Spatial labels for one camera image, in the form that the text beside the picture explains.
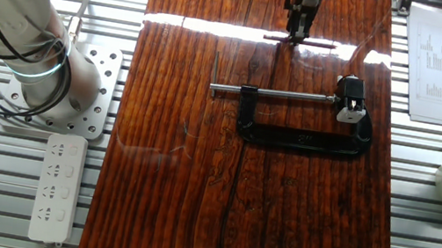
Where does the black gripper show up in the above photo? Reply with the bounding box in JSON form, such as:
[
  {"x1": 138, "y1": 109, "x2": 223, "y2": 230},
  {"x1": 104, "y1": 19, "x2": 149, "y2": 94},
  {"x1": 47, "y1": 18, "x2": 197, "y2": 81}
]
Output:
[{"x1": 278, "y1": 0, "x2": 324, "y2": 49}]

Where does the red pencil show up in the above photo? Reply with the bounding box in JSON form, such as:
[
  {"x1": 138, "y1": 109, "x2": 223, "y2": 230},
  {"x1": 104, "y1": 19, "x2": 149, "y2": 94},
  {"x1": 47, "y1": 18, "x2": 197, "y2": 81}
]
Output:
[{"x1": 263, "y1": 34, "x2": 337, "y2": 51}]

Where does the black white pencil sharpener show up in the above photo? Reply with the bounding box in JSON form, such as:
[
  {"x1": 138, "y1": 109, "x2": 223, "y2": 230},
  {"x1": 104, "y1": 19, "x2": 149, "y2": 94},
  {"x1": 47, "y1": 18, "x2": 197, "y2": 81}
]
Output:
[{"x1": 330, "y1": 73, "x2": 372, "y2": 126}]

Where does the black C-clamp with steel screw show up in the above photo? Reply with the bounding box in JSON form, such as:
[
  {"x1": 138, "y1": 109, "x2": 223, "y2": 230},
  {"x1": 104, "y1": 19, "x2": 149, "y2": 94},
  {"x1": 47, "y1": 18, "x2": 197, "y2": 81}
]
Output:
[{"x1": 201, "y1": 50, "x2": 383, "y2": 162}]

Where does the brown wooden board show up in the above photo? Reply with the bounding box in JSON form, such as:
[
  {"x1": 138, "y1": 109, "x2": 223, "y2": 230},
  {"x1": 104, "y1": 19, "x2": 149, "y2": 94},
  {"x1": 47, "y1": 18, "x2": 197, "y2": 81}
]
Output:
[{"x1": 77, "y1": 0, "x2": 440, "y2": 248}]

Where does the white power strip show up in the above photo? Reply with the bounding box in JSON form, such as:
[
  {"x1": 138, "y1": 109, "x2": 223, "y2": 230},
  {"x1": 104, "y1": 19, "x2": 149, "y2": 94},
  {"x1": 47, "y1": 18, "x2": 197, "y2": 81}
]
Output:
[{"x1": 26, "y1": 130, "x2": 90, "y2": 248}]

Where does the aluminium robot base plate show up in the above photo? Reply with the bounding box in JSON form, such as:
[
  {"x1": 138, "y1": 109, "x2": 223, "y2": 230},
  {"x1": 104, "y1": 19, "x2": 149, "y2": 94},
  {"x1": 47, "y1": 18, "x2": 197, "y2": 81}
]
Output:
[{"x1": 0, "y1": 32, "x2": 126, "y2": 143}]

